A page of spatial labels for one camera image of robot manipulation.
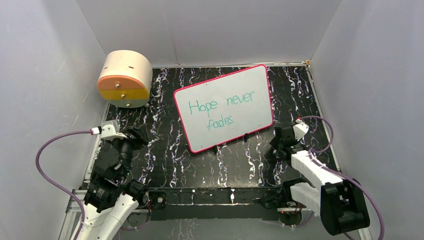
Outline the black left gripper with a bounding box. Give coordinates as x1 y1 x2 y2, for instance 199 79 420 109
109 123 148 179

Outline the pink framed whiteboard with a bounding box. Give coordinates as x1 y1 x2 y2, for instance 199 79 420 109
173 64 274 153

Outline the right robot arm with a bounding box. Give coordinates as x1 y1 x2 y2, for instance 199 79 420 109
270 121 370 236

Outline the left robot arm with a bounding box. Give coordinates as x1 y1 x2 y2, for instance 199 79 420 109
71 121 150 240

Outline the beige cylindrical drawer box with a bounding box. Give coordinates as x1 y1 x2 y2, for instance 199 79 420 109
96 50 153 109

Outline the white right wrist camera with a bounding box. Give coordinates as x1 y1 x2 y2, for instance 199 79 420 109
292 118 310 142

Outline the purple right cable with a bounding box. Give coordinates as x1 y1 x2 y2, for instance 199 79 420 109
296 115 386 240

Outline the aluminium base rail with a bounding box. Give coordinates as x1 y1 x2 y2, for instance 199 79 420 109
61 187 372 240

